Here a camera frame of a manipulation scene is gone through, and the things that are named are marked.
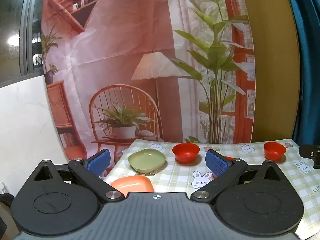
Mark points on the dark object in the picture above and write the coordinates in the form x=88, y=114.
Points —
x=5, y=205

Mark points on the large red bowl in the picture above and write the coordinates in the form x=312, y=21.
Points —
x=186, y=152

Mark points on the small red bowl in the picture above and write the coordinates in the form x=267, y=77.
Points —
x=228, y=158
x=274, y=150

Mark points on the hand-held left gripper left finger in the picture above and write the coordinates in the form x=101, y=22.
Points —
x=99, y=160

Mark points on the green plate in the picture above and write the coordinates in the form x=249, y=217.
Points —
x=147, y=160

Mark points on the printed room backdrop cloth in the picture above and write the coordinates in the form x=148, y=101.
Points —
x=140, y=55

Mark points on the orange plate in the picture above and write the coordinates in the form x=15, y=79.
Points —
x=132, y=184

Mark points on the blue curtain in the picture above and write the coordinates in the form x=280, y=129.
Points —
x=306, y=55

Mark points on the grey window frame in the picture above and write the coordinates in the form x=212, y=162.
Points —
x=27, y=25

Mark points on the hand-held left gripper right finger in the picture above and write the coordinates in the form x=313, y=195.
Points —
x=217, y=163

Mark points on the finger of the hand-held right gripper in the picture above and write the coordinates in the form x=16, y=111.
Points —
x=310, y=155

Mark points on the checkered bunny tablecloth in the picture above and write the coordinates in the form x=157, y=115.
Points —
x=250, y=152

